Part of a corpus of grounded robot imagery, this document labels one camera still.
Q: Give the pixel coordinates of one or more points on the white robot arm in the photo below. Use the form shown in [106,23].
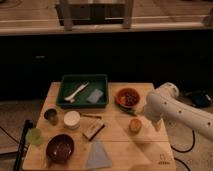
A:
[162,102]

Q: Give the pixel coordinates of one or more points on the small yellow-red apple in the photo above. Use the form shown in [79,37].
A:
[135,126]

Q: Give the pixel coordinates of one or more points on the thin brown stick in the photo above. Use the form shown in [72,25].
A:
[91,116]

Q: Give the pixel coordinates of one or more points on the orange bowl with contents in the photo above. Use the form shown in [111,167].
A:
[127,97]

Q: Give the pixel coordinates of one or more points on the white paper cup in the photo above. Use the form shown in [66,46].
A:
[72,119]

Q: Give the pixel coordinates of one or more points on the dark red bowl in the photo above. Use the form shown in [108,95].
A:
[60,148]

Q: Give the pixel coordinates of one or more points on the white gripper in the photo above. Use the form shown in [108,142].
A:
[157,125]

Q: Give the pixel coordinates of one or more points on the dark blue object on floor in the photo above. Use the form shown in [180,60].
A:
[201,99]

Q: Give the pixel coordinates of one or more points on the grey folded cloth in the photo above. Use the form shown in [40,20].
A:
[98,157]

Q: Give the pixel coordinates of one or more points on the white plastic fork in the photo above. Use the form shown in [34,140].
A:
[80,88]

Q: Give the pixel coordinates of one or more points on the wooden chair frame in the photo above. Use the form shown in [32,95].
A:
[73,13]

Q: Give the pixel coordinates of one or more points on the black stand at left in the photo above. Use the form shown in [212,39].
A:
[27,125]

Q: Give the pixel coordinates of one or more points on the grey sponge in tray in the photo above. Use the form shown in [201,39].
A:
[95,96]

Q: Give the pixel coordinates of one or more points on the brown rectangular block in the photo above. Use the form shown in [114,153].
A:
[93,129]

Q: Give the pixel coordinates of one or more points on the green plastic tray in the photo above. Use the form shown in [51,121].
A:
[70,83]

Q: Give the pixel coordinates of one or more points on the green vegetable piece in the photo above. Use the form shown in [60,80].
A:
[130,111]

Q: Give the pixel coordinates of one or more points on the green plastic cup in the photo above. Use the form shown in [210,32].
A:
[34,137]

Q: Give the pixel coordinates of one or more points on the dark metal cup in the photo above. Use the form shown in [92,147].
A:
[51,116]

